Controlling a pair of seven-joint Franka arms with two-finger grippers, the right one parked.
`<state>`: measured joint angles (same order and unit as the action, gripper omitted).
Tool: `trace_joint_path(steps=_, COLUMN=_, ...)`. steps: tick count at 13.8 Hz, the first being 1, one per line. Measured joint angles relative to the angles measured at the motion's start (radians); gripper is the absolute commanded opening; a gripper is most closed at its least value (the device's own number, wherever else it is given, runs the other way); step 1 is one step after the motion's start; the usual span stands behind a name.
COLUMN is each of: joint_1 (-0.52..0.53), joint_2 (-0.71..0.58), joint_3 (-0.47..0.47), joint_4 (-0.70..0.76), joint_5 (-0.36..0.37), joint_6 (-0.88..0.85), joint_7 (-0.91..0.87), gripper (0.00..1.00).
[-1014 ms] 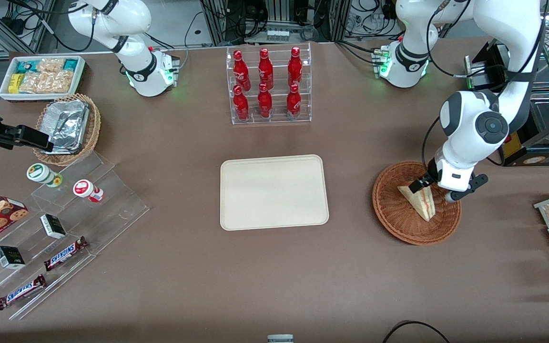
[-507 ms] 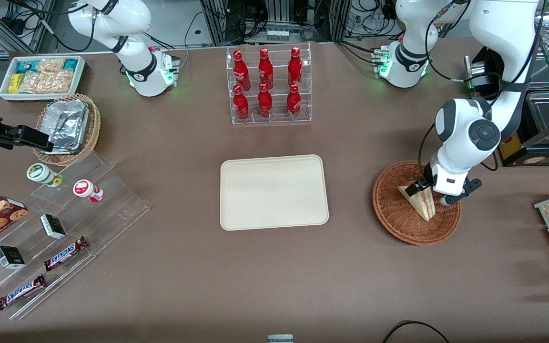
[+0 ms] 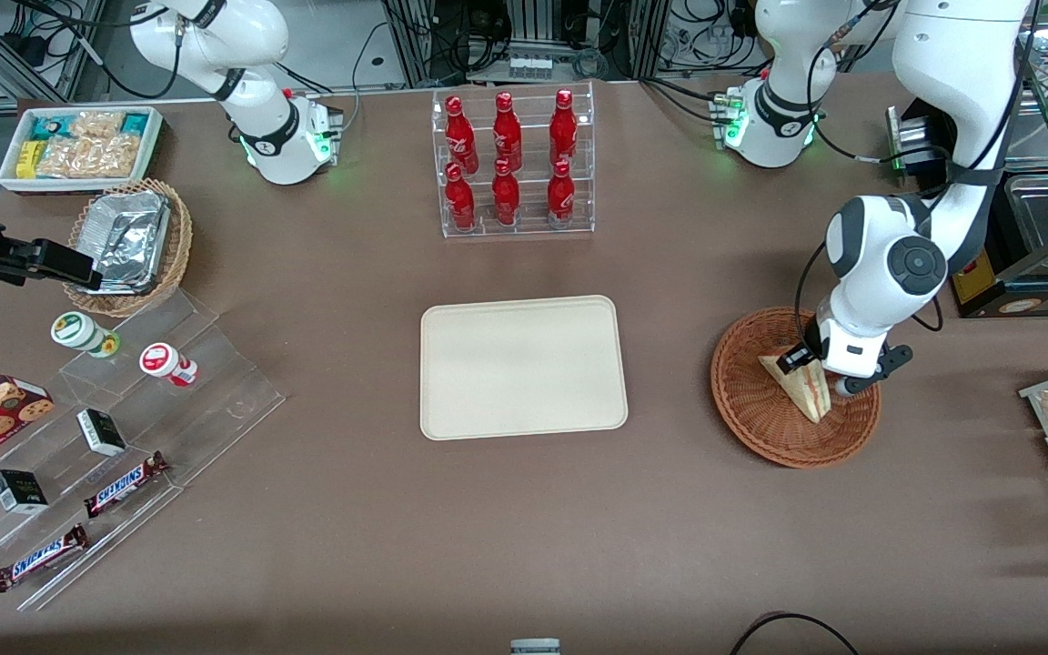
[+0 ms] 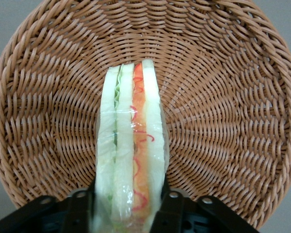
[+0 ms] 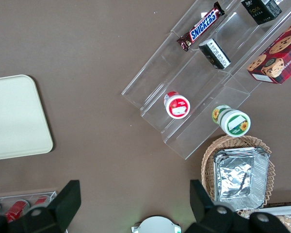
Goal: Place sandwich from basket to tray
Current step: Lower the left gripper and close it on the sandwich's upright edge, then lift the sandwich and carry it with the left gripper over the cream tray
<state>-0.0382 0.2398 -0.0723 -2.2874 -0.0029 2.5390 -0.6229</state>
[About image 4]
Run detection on large round wicker basket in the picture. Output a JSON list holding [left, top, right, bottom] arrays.
[[0, 0, 291, 231]]

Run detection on plastic-wrapped triangle sandwich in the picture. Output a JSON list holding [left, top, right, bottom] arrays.
[[91, 59, 171, 233]]

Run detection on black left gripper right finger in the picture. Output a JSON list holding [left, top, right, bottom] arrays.
[[149, 181, 260, 233]]

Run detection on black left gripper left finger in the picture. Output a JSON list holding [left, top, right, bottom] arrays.
[[0, 186, 96, 233]]

